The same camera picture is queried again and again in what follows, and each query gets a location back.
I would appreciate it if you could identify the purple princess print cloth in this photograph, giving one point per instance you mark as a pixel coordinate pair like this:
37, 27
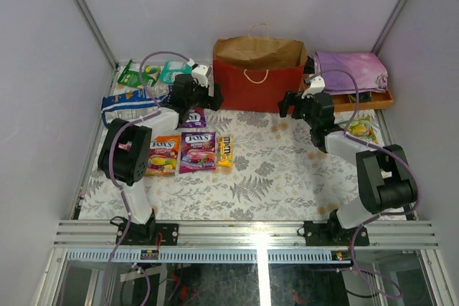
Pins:
365, 67

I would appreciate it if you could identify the orange Fox's candy bag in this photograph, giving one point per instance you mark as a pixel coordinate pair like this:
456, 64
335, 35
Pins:
163, 156

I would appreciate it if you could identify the yellow snack packet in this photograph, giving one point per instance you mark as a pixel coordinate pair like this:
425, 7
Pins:
225, 151

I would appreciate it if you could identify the red Fox's candy bag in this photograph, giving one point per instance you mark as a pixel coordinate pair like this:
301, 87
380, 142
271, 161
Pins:
198, 152

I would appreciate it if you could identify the teal green snack packet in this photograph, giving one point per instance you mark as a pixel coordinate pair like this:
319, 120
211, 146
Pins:
171, 69

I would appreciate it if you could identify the red brown paper bag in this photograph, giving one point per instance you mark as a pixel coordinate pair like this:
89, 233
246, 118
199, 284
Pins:
254, 73

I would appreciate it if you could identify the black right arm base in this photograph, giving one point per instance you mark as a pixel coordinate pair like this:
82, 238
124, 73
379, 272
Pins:
327, 234

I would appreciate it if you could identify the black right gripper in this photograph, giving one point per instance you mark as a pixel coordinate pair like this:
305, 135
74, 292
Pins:
299, 100

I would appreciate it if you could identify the green Fox's candy bag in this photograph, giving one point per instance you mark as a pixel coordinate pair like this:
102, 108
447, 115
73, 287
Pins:
129, 76

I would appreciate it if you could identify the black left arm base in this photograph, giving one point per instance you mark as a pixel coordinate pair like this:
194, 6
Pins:
150, 233

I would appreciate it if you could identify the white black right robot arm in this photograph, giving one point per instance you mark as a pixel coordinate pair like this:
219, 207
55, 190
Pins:
386, 183

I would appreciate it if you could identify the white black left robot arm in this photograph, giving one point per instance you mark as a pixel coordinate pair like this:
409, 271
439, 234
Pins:
124, 155

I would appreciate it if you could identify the orange wooden compartment tray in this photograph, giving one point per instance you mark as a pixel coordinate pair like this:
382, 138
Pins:
380, 100

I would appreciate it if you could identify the dark packet in tray corner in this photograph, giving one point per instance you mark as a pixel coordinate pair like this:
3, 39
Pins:
309, 68

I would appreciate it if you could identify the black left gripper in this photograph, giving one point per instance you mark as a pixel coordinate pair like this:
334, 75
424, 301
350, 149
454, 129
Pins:
208, 95

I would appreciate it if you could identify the blue white snack packet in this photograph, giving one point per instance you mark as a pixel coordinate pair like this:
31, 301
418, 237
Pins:
130, 105

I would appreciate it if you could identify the blue grey cable duct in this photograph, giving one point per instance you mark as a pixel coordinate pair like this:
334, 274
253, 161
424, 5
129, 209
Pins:
242, 256

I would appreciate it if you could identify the aluminium front rail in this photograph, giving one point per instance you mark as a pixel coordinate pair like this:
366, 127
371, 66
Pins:
379, 235

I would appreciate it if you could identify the dark green gold packet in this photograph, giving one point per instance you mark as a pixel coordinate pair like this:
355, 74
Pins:
361, 97

